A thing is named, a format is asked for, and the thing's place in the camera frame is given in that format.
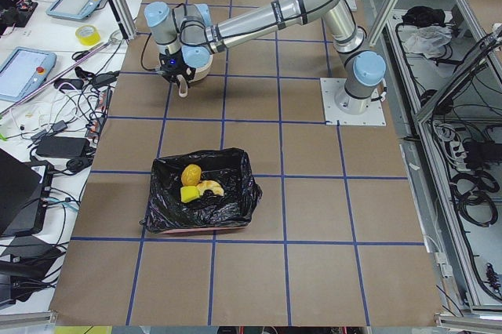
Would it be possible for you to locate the croissant bread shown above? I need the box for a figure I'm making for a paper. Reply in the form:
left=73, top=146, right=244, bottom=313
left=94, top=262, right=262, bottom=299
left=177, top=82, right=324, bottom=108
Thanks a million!
left=196, top=180, right=224, bottom=196

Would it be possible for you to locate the yellow green sponge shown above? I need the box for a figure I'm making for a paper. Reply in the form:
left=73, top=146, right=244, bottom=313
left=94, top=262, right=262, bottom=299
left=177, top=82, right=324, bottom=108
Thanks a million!
left=180, top=186, right=200, bottom=203

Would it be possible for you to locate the yellow tape roll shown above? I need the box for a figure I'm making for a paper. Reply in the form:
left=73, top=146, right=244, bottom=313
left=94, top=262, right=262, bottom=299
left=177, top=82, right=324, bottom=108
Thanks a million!
left=75, top=25, right=101, bottom=46

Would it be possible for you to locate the beige plastic dustpan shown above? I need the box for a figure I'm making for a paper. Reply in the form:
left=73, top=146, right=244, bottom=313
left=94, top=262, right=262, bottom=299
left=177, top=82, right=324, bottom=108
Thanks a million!
left=177, top=56, right=213, bottom=98

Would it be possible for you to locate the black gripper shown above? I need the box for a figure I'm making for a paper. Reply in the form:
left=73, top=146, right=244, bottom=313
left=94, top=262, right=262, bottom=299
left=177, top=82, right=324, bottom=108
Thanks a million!
left=158, top=49, right=195, bottom=88

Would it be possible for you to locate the brown potato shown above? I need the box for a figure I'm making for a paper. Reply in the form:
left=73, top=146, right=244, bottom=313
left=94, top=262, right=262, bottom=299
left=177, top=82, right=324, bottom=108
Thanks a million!
left=181, top=164, right=202, bottom=186

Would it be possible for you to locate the black bag lined bin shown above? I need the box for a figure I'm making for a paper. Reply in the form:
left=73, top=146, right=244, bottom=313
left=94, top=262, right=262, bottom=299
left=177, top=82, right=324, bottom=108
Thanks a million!
left=140, top=148, right=262, bottom=234

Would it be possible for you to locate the blue teach pendant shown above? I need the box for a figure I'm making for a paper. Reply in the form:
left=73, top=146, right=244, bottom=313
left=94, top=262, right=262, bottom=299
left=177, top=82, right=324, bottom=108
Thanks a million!
left=1, top=47, right=56, bottom=102
left=45, top=0, right=104, bottom=21

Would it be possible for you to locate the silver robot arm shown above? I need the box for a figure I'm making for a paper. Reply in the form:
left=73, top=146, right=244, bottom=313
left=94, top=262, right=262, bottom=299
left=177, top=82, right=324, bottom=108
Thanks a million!
left=144, top=0, right=386, bottom=100

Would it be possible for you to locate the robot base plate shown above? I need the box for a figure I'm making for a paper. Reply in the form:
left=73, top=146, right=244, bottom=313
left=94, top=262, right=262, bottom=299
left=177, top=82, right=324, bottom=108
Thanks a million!
left=320, top=78, right=386, bottom=127

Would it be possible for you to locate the black power brick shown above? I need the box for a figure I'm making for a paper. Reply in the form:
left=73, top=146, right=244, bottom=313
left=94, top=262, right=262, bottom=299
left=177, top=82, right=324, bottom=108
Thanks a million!
left=36, top=136, right=90, bottom=158

